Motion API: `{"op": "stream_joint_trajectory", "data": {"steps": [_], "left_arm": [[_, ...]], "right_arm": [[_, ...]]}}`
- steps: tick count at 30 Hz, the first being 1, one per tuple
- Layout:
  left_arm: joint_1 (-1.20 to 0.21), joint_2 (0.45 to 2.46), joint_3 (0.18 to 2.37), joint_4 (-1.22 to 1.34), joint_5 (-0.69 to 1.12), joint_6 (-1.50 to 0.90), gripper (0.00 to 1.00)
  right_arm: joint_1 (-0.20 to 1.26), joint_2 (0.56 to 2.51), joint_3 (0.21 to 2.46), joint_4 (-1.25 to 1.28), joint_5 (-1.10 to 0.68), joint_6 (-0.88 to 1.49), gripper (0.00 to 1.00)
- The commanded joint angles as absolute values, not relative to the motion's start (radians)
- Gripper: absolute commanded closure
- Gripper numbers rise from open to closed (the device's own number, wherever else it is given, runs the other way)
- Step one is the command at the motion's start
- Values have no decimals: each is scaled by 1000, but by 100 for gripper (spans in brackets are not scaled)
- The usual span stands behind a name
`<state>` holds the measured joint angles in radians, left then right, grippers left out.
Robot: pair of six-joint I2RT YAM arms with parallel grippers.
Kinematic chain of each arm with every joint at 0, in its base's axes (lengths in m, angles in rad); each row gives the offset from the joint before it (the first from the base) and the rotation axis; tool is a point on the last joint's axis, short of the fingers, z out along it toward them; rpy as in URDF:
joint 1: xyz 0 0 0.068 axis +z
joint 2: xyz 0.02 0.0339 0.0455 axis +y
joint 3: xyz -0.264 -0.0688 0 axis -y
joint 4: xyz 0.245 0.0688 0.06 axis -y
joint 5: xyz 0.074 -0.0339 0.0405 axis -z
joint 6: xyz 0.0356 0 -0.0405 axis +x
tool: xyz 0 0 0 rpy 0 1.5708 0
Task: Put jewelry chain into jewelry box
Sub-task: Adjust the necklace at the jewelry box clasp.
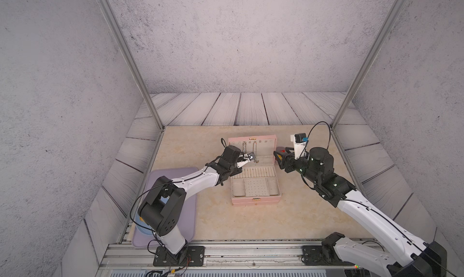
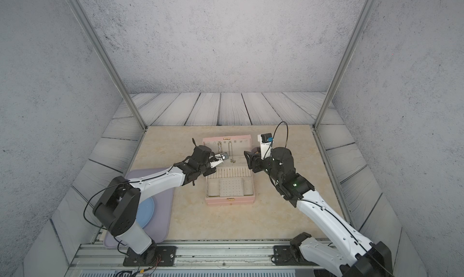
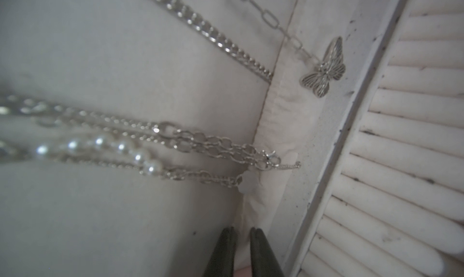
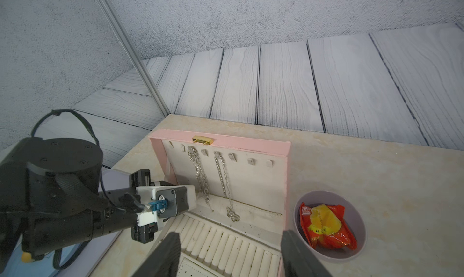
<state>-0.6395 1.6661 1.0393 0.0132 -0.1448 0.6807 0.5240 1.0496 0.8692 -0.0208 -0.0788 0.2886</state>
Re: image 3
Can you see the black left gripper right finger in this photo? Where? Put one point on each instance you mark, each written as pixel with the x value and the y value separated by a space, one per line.
pixel 263 260

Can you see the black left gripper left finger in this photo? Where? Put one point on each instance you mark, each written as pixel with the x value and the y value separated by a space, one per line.
pixel 221 262

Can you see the pink jewelry box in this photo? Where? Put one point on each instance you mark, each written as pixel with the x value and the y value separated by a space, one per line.
pixel 131 58

